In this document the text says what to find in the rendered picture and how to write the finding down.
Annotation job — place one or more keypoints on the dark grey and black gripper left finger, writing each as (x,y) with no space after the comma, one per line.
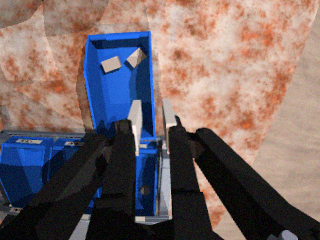
(55,211)

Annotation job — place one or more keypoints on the dark grey disc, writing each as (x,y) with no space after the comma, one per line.
(145,189)

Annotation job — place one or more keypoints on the blue bin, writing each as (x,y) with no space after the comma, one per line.
(145,204)
(111,94)
(20,168)
(57,159)

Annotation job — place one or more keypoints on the beige rectangular block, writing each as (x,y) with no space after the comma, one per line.
(135,58)
(111,64)

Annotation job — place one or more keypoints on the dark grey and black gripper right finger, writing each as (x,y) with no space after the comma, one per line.
(254,205)

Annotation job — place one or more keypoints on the grey metal shelf frame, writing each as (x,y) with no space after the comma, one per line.
(164,185)

